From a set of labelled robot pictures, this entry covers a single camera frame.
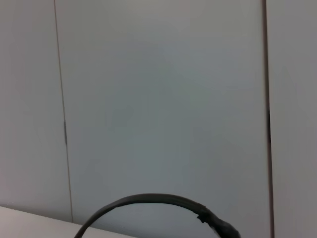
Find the black round teapot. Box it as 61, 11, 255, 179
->
74, 193, 241, 238

